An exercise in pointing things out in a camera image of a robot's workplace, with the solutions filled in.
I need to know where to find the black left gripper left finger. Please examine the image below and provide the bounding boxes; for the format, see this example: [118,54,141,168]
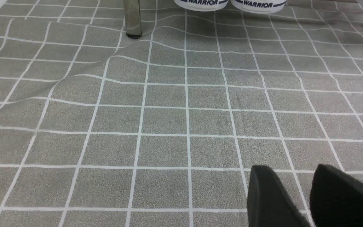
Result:
[247,165,310,227]

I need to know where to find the navy slip-on shoe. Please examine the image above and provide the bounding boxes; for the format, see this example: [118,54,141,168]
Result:
[174,0,229,12]
[230,0,287,15]

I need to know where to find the grey checked floor cloth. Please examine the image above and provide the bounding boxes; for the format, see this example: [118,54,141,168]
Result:
[0,0,363,227]

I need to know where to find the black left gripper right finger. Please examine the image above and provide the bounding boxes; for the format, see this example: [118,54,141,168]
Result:
[309,164,363,227]

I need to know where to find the stainless steel shoe rack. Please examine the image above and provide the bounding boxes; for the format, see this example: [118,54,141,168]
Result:
[123,0,142,40]

